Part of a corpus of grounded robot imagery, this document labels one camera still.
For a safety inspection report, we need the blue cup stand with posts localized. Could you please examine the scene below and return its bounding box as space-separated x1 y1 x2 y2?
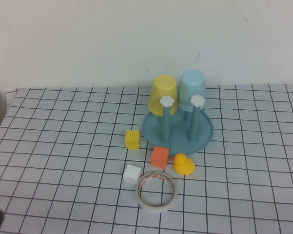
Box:
141 95 215 156

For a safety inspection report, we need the orange cube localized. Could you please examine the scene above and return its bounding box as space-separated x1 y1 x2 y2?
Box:
151 146 170 169

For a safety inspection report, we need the yellow cube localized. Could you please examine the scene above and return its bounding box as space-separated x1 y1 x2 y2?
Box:
124 130 140 150

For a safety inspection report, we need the yellow rubber duck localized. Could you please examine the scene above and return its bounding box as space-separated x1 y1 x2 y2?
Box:
173 153 195 176

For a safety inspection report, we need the white cube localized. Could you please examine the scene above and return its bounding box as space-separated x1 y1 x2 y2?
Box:
123 164 141 185

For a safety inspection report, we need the light blue plastic cup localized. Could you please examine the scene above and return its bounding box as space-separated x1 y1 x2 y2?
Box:
177 70 207 112

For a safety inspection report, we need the yellow plastic cup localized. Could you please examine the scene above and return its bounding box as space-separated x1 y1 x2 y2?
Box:
147 74 178 117

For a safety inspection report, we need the white tape roll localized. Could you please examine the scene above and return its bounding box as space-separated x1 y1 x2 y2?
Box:
136 171 178 214

